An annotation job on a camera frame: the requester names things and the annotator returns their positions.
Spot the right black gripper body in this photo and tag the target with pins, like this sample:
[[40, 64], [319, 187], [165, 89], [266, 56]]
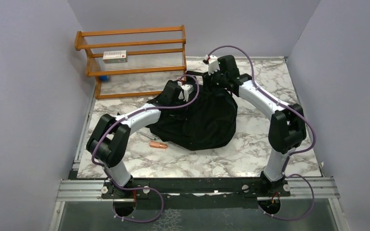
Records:
[[216, 81]]

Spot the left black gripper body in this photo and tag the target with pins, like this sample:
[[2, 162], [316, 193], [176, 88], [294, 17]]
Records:
[[178, 102]]

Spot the black student backpack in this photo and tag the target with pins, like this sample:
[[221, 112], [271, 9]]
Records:
[[208, 123]]

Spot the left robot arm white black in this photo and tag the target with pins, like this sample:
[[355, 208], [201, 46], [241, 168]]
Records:
[[109, 139]]

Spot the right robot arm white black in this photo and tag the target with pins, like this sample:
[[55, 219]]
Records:
[[287, 129]]

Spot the grey black pen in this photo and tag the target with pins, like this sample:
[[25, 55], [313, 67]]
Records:
[[147, 135]]

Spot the copper orange pen case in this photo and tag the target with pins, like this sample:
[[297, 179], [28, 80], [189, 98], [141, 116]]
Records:
[[154, 144]]

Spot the wooden shelf rack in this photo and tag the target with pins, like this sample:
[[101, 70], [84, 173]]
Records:
[[153, 56]]

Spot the white red box on shelf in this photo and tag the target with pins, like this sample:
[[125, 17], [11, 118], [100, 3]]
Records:
[[112, 57]]

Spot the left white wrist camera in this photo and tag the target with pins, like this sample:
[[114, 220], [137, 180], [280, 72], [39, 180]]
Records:
[[186, 90]]

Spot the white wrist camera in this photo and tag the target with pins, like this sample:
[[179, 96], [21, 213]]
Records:
[[212, 62], [186, 90]]

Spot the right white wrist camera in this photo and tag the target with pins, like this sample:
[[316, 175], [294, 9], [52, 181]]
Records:
[[212, 62]]

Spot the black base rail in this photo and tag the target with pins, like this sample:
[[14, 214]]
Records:
[[193, 193]]

